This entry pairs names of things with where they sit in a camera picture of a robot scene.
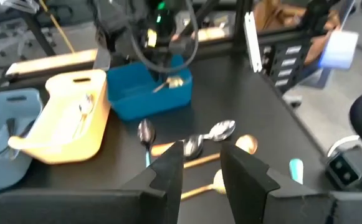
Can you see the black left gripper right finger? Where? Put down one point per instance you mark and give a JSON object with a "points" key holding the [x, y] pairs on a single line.
{"points": [[261, 208]]}

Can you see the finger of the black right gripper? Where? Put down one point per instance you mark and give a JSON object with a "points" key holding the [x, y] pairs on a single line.
{"points": [[154, 73], [164, 72]]}

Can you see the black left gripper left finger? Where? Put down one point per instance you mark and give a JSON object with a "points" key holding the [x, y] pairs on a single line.
{"points": [[106, 208]]}

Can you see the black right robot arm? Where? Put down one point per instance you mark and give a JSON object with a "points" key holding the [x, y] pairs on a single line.
{"points": [[112, 28]]}

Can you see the blue plastic bin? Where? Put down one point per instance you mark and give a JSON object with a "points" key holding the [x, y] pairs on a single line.
{"points": [[155, 105]]}

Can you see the yellow plastic bin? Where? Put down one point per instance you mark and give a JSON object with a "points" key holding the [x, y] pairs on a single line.
{"points": [[59, 152]]}

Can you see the wooden table side board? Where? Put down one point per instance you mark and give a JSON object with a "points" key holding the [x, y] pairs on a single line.
{"points": [[53, 62]]}

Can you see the black labelled drawer rack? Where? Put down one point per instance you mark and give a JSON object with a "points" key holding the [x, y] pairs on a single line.
{"points": [[283, 65]]}

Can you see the white metal bracket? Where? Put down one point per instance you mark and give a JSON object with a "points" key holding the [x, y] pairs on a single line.
{"points": [[252, 40]]}

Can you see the dark grey table camera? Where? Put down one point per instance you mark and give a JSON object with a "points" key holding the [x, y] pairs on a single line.
{"points": [[342, 169]]}

